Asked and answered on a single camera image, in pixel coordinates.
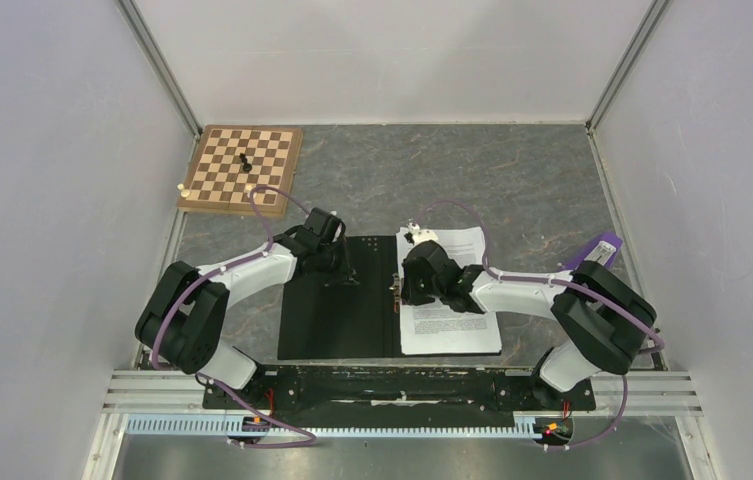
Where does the white chess pawn left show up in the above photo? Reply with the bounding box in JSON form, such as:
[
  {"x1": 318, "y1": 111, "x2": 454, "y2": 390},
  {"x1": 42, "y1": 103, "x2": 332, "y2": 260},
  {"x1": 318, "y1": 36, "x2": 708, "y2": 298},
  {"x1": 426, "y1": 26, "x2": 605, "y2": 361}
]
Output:
[{"x1": 177, "y1": 183, "x2": 191, "y2": 198}]

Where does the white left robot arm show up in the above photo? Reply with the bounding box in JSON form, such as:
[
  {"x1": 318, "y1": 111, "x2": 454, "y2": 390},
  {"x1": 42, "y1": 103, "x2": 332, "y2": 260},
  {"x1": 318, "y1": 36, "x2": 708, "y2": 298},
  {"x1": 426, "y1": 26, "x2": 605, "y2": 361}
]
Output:
[{"x1": 135, "y1": 208, "x2": 355, "y2": 408}]

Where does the light blue cable duct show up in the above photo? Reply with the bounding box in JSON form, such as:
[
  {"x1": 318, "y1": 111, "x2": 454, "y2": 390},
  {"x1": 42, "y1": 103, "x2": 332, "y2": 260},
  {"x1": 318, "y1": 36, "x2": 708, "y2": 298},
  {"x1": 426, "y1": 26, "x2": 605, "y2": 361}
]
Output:
[{"x1": 125, "y1": 414, "x2": 554, "y2": 440}]

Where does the aluminium frame rail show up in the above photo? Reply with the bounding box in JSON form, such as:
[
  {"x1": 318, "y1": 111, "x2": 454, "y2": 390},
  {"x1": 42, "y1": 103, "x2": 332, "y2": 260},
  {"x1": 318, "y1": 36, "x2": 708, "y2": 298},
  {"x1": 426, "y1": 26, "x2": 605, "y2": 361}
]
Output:
[{"x1": 82, "y1": 355, "x2": 722, "y2": 479}]

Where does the blue folder with black inside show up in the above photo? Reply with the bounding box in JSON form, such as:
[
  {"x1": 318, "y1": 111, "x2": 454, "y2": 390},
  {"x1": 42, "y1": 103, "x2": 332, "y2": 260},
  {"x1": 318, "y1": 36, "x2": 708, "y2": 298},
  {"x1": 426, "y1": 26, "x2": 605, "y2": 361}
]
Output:
[{"x1": 276, "y1": 235, "x2": 503, "y2": 362}]

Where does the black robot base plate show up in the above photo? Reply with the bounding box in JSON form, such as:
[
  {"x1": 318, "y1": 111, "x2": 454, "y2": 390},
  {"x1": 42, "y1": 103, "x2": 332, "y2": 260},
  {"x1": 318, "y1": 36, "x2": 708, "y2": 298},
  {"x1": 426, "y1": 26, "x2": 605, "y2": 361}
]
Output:
[{"x1": 238, "y1": 365, "x2": 596, "y2": 429}]

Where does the purple metronome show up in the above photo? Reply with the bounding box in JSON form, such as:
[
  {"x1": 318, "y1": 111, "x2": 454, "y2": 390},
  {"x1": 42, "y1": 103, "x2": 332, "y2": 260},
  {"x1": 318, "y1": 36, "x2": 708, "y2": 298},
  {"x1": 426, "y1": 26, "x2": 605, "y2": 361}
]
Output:
[{"x1": 562, "y1": 231, "x2": 624, "y2": 270}]

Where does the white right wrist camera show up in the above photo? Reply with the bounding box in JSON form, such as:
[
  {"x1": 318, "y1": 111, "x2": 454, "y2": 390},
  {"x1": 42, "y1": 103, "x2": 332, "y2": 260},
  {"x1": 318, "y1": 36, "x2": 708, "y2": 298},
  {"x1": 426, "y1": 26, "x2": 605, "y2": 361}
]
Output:
[{"x1": 403, "y1": 221, "x2": 439, "y2": 246}]

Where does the printed paper sheet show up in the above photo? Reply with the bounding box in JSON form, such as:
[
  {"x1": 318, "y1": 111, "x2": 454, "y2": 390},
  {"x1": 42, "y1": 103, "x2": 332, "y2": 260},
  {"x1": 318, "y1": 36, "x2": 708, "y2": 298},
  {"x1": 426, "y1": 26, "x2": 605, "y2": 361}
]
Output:
[{"x1": 398, "y1": 227, "x2": 502, "y2": 356}]

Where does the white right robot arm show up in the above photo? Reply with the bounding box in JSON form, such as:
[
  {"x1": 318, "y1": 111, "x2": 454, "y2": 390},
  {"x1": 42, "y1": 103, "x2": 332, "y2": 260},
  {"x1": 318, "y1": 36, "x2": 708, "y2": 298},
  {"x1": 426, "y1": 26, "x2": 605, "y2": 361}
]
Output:
[{"x1": 401, "y1": 240, "x2": 664, "y2": 408}]

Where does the wooden chessboard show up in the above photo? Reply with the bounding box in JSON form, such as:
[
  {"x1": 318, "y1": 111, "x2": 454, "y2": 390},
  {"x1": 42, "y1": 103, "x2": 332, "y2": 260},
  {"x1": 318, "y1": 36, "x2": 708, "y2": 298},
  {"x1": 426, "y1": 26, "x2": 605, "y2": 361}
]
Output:
[{"x1": 177, "y1": 124, "x2": 303, "y2": 218}]

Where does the black chess pawn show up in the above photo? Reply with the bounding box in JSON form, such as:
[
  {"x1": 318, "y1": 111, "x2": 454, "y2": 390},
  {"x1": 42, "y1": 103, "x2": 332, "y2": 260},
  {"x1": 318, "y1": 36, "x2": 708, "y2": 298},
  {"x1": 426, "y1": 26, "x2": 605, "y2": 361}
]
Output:
[{"x1": 238, "y1": 153, "x2": 253, "y2": 173}]

